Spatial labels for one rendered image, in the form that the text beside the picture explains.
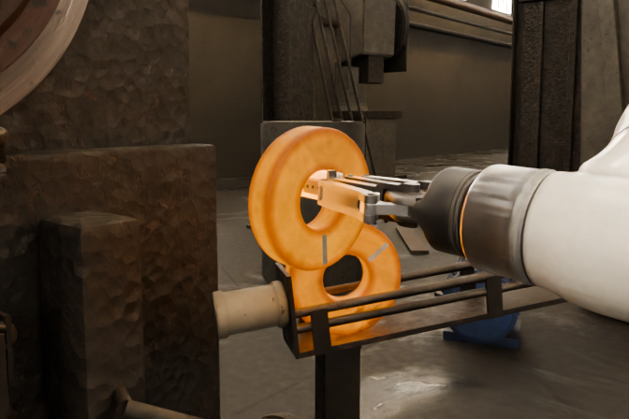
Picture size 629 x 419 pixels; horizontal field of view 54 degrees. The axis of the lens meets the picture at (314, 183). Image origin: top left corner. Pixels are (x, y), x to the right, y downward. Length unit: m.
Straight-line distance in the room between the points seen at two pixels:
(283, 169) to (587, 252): 0.30
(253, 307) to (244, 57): 8.63
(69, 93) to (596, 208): 0.65
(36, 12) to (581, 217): 0.51
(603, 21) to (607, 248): 2.59
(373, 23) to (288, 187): 7.89
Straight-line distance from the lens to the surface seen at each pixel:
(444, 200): 0.51
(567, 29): 4.50
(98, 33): 0.89
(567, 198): 0.45
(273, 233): 0.61
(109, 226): 0.71
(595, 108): 3.01
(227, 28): 9.16
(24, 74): 0.67
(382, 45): 8.61
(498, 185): 0.48
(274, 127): 3.23
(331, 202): 0.58
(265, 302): 0.78
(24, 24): 0.65
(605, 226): 0.43
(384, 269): 0.82
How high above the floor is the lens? 0.92
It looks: 6 degrees down
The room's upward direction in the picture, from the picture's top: straight up
